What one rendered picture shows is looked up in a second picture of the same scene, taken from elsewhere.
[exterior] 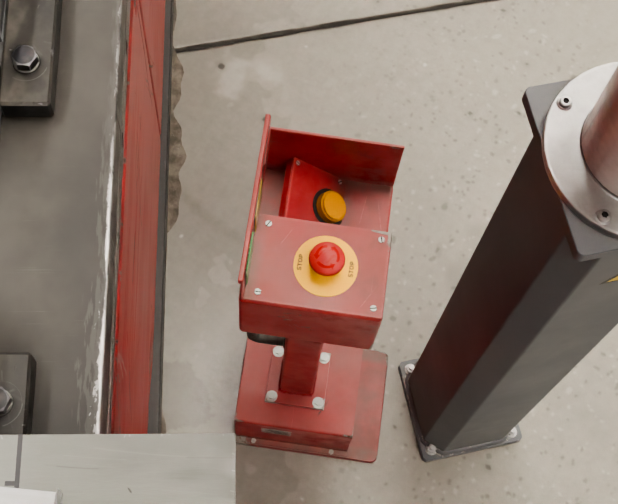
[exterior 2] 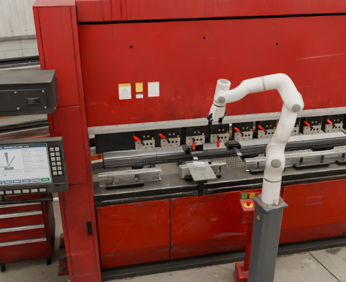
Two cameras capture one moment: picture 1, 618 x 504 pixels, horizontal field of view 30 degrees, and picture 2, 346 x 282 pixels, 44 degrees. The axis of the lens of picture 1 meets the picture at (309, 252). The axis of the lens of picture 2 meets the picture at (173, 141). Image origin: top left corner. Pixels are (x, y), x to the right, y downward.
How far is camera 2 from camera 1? 287 cm
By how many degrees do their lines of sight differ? 65
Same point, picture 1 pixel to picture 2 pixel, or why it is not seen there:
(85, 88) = (257, 175)
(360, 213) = not seen: hidden behind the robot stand
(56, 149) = (247, 175)
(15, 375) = (218, 174)
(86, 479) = (207, 170)
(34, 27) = (261, 169)
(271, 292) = (241, 201)
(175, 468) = (211, 174)
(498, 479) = not seen: outside the picture
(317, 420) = (240, 273)
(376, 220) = not seen: hidden behind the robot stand
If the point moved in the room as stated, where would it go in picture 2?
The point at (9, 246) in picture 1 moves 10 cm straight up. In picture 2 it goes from (233, 174) to (234, 163)
